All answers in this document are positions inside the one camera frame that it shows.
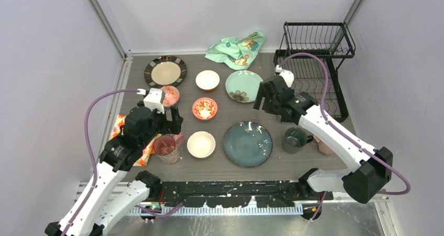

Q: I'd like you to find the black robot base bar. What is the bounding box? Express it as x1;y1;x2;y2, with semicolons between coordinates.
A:
145;181;321;208

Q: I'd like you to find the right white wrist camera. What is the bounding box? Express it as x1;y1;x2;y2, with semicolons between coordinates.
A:
275;65;294;88

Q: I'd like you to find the dark green mug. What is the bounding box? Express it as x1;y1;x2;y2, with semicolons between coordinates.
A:
281;127;314;154

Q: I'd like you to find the black wire dish rack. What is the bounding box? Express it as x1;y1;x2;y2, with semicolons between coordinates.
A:
273;22;356;122

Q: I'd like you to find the dark blue floral plate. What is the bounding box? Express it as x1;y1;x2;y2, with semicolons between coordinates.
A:
223;121;273;167

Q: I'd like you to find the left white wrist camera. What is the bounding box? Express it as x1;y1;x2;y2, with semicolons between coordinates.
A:
137;88;165;114

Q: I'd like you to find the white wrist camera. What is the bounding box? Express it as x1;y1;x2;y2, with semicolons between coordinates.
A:
275;65;294;88
137;88;165;114

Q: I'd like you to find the orange coral pattern bowl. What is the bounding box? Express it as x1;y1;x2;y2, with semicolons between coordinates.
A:
192;97;218;120

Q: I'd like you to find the orange floral cloth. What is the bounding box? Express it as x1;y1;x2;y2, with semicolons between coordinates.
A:
108;115;161;167

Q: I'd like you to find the white ceramic bowl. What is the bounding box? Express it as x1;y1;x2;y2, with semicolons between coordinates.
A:
186;131;216;159

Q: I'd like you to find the pink glass mug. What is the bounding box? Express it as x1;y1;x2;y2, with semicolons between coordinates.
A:
153;133;184;164

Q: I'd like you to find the pale pink mug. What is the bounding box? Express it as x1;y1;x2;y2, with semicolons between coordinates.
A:
313;135;334;155

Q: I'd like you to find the mint green flower plate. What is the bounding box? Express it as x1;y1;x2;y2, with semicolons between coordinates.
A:
225;70;263;103

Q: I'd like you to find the mint green cartoon cloth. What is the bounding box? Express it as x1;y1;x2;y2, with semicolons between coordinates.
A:
205;31;265;71

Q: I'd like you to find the white bowl orange outside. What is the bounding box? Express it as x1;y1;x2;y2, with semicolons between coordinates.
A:
195;70;220;92

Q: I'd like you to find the black rimmed cream plate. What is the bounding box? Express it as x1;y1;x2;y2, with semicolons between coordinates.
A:
143;55;187;88

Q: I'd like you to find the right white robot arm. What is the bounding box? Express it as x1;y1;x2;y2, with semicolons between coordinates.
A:
254;75;393;204

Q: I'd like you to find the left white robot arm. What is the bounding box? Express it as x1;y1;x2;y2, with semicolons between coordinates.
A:
45;103;183;235

